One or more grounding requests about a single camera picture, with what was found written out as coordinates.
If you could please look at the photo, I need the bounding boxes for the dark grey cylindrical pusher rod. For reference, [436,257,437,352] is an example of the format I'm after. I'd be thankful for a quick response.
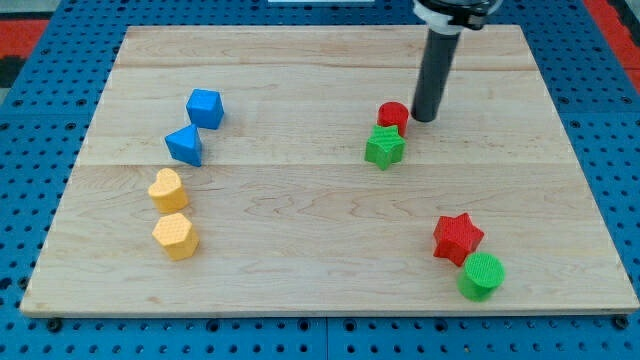
[411,30,460,122]

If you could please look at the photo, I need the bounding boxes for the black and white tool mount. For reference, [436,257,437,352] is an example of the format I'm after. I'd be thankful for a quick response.
[413,0,503,35]

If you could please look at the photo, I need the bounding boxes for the green star block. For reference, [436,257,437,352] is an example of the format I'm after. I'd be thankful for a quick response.
[364,125,406,170]

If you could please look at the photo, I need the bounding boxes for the red star block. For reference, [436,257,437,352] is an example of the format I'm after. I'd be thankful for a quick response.
[433,213,485,267]

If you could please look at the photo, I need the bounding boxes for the red cylinder block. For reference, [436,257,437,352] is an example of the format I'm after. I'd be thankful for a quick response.
[377,102,409,137]

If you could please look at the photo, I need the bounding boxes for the green cylinder block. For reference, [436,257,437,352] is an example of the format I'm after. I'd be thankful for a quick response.
[456,252,505,302]

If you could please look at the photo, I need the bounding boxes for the blue cube block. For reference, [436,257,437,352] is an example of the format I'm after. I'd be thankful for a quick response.
[186,89,224,130]

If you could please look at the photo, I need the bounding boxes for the wooden board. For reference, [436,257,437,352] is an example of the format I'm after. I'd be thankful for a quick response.
[21,25,639,318]

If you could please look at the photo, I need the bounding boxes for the blue triangle block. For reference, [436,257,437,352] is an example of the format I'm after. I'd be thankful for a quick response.
[164,124,202,167]

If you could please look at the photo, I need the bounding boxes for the yellow heart block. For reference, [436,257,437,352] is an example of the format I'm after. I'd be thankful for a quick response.
[147,168,189,213]

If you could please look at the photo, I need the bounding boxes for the yellow hexagon block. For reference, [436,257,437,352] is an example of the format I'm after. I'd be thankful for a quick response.
[152,213,199,261]

